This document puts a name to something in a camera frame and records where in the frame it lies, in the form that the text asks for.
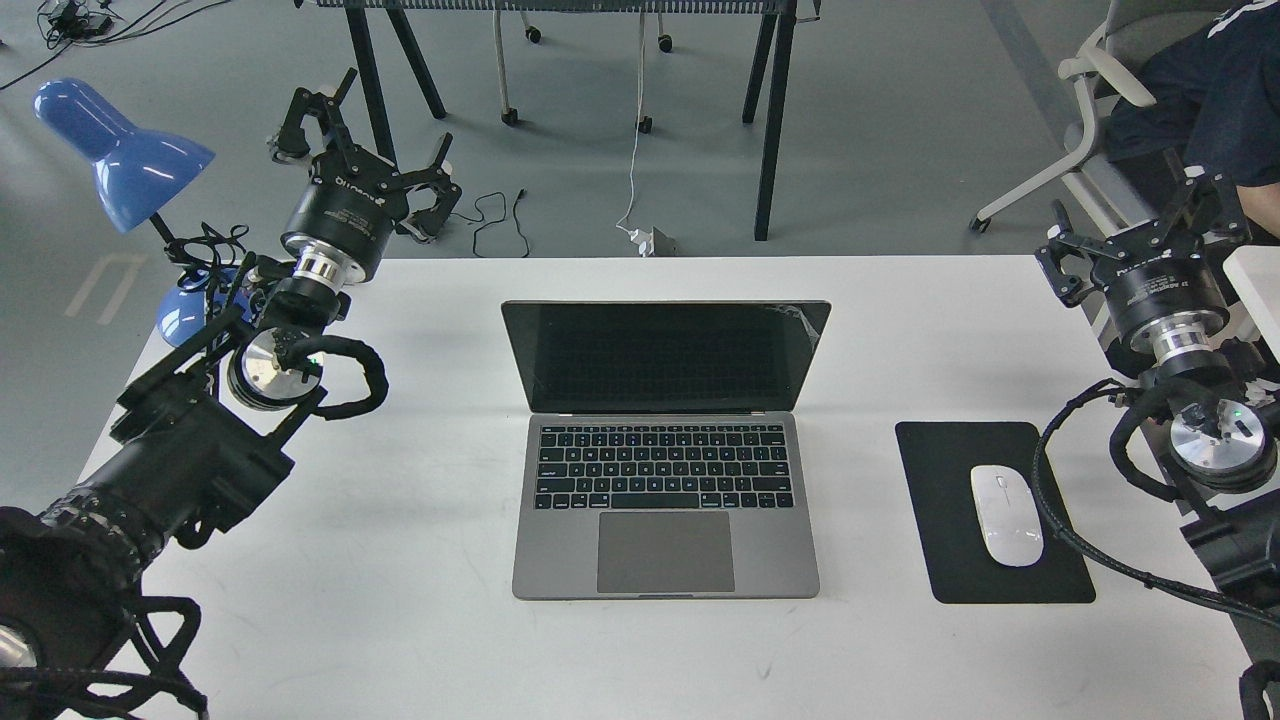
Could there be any blue desk lamp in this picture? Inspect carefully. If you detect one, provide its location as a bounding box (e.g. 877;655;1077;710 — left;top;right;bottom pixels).
33;78;247;347

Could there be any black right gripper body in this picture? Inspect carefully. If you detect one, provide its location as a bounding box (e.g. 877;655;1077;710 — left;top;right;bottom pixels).
1094;236;1229;359

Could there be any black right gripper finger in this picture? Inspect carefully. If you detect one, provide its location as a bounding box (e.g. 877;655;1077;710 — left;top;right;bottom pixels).
1034;199;1151;307
1148;150;1251;247

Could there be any black mouse pad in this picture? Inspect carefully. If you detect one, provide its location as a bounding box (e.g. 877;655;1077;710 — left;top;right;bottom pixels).
895;421;1096;603

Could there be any grey laptop computer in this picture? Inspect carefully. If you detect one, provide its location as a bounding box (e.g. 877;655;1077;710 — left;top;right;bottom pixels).
502;300;831;600

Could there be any white computer mouse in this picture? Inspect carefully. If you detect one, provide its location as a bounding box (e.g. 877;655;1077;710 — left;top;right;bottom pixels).
970;464;1044;568

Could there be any white power adapter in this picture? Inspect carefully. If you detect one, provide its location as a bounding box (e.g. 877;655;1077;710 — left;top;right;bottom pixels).
628;227;678;258

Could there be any black metal frame table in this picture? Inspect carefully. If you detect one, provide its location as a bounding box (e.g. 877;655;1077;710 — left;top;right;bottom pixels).
294;0;823;242

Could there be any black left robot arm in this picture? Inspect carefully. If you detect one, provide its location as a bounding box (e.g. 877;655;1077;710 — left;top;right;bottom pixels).
3;69;460;719

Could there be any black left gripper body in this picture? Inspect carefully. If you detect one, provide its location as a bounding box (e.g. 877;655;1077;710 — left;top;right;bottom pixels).
280;147;410;284

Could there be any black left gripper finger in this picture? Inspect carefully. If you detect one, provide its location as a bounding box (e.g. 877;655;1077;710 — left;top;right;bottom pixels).
376;132;462;243
266;67;358;165

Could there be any white office chair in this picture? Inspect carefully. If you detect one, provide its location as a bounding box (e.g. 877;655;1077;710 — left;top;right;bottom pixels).
970;1;1231;236

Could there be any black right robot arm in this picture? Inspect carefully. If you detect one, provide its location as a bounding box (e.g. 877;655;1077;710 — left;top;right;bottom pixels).
1036;167;1277;623

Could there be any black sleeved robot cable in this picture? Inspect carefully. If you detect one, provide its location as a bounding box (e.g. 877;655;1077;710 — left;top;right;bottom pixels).
1030;378;1280;629

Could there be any person in dark clothes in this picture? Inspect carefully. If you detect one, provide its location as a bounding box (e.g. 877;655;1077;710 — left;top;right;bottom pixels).
1106;1;1279;245

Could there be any black cable bundle on floor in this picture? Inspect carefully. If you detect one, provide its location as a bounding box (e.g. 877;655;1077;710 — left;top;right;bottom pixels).
0;0;233;91

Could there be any white charging cable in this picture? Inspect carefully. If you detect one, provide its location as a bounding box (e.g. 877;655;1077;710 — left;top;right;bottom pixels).
614;10;649;240

